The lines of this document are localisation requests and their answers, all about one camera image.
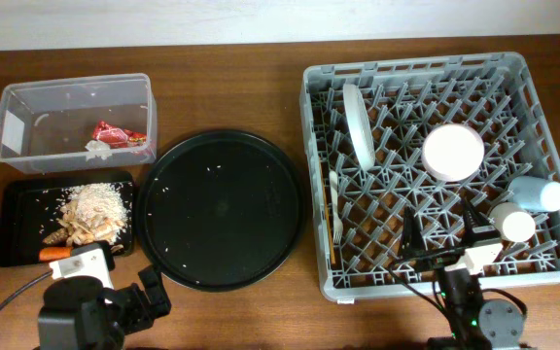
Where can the round black tray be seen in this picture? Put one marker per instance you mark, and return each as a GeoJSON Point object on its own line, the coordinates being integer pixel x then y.
{"type": "Point", "coordinates": [220, 211]}

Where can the grey plate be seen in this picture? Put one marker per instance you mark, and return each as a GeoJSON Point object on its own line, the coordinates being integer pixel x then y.
{"type": "Point", "coordinates": [359, 127]}

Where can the white plastic fork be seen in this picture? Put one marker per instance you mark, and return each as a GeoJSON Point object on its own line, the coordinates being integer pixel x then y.
{"type": "Point", "coordinates": [337, 226]}

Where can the peanut shells and rice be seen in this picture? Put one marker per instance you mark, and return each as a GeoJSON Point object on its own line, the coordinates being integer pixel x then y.
{"type": "Point", "coordinates": [93, 213]}

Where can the orange carrot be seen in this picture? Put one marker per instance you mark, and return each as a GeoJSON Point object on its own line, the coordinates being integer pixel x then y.
{"type": "Point", "coordinates": [51, 254]}

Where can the cream cup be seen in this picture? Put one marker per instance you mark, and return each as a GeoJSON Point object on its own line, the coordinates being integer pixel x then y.
{"type": "Point", "coordinates": [512, 222]}

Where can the red snack wrapper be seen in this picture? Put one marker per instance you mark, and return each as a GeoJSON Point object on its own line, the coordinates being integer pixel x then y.
{"type": "Point", "coordinates": [117, 137]}

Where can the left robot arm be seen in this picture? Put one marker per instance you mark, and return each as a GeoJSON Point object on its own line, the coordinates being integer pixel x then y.
{"type": "Point", "coordinates": [83, 310]}

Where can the walnut piece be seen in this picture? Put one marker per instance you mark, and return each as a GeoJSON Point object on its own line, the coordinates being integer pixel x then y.
{"type": "Point", "coordinates": [56, 237]}

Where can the pink bowl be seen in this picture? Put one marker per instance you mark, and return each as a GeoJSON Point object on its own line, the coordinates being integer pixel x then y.
{"type": "Point", "coordinates": [452, 152]}

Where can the grey dishwasher rack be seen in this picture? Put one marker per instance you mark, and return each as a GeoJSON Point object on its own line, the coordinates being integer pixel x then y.
{"type": "Point", "coordinates": [405, 99]}

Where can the white tissue scrap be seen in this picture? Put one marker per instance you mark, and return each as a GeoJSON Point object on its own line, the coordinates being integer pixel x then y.
{"type": "Point", "coordinates": [97, 148]}

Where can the black rectangular bin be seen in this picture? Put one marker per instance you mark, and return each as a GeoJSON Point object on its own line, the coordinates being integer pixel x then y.
{"type": "Point", "coordinates": [31, 209]}

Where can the clear plastic bin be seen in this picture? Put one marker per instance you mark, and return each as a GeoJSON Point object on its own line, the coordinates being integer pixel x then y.
{"type": "Point", "coordinates": [45, 126]}

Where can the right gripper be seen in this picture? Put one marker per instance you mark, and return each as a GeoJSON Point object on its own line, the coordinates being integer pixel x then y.
{"type": "Point", "coordinates": [413, 246]}

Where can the blue cup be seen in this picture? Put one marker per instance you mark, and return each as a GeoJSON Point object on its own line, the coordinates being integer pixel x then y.
{"type": "Point", "coordinates": [535, 194]}

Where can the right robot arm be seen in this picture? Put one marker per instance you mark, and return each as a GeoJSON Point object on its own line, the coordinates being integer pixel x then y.
{"type": "Point", "coordinates": [475, 321]}

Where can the wooden chopstick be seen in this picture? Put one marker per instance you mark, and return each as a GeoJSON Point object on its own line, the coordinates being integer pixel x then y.
{"type": "Point", "coordinates": [327, 218]}

